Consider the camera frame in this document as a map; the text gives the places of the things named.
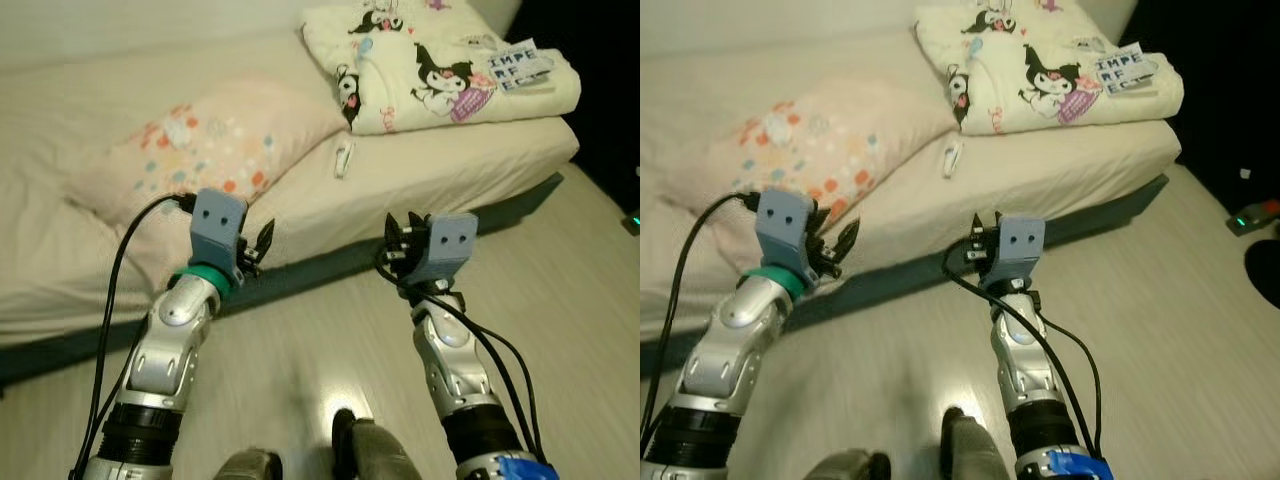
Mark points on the grey robot leg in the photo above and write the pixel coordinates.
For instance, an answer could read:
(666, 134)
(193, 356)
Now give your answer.
(850, 466)
(248, 466)
(980, 450)
(380, 455)

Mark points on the crumpled white tissue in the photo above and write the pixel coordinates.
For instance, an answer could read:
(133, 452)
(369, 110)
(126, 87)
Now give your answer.
(182, 126)
(782, 126)

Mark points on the folded cream cartoon print blanket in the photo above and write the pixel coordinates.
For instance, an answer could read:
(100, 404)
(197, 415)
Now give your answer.
(400, 70)
(1010, 70)

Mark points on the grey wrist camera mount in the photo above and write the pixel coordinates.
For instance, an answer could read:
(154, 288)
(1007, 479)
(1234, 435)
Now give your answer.
(450, 245)
(1022, 245)
(218, 225)
(785, 225)

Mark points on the white tube with green print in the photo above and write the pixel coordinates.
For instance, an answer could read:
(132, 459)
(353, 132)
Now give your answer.
(345, 160)
(953, 160)

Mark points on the grey left robot leg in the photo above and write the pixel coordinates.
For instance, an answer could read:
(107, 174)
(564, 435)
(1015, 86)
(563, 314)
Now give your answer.
(248, 466)
(850, 466)

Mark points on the white book with blue letters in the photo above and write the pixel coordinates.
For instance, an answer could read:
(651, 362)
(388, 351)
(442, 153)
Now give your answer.
(520, 65)
(1125, 68)

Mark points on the grey right robot leg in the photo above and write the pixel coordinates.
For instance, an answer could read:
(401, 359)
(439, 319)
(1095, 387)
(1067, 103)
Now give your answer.
(980, 450)
(380, 455)

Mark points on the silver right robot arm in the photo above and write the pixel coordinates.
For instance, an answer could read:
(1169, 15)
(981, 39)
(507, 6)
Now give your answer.
(1020, 340)
(445, 350)

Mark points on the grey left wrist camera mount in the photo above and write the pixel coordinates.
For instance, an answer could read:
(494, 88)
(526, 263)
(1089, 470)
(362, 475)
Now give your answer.
(785, 225)
(218, 225)

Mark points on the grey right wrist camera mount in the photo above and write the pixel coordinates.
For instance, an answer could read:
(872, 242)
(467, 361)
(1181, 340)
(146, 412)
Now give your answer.
(1022, 245)
(450, 245)

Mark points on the mattress with cream sheet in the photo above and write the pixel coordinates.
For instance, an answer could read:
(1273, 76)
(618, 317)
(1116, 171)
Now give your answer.
(450, 160)
(1060, 160)

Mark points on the pink pillow with coloured spots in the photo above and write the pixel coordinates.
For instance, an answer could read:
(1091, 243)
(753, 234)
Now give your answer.
(860, 130)
(250, 130)

